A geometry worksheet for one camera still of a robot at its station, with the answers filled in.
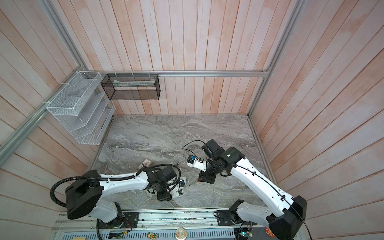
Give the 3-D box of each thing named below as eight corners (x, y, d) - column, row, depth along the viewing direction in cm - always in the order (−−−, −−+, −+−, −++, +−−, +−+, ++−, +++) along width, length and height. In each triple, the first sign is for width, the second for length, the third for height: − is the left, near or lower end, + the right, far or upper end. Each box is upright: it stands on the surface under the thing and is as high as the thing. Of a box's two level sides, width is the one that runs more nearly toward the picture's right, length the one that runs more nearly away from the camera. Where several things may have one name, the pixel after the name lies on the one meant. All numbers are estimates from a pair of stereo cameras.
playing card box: (138, 169, 93) (137, 167, 92) (147, 159, 98) (146, 158, 96) (143, 173, 92) (142, 171, 90) (152, 163, 96) (151, 161, 94)
